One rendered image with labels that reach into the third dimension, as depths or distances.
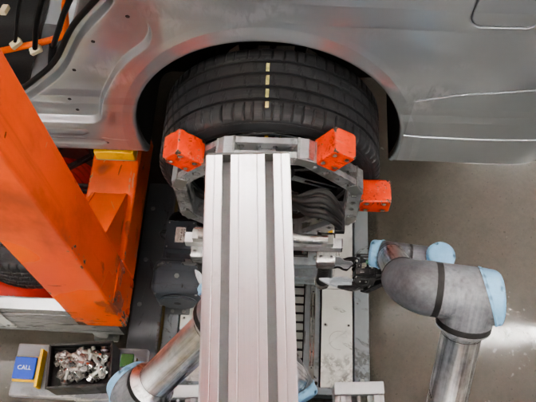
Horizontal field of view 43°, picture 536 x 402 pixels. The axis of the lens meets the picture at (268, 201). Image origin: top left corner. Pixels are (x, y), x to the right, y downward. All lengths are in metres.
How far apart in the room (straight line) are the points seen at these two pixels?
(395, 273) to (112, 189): 1.13
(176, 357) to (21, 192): 0.48
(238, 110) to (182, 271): 0.82
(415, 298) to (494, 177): 1.78
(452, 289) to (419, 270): 0.07
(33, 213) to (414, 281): 0.80
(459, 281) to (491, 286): 0.06
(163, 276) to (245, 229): 1.75
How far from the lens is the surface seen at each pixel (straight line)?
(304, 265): 2.60
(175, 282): 2.41
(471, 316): 1.45
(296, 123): 1.78
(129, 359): 2.09
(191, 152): 1.82
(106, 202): 2.22
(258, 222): 0.69
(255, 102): 1.79
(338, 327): 2.69
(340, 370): 2.65
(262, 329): 0.65
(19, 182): 1.38
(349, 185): 1.90
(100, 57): 1.92
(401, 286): 1.44
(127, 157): 2.31
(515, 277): 2.98
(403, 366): 2.76
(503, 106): 2.01
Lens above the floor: 2.65
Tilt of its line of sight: 64 degrees down
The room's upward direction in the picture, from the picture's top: 2 degrees counter-clockwise
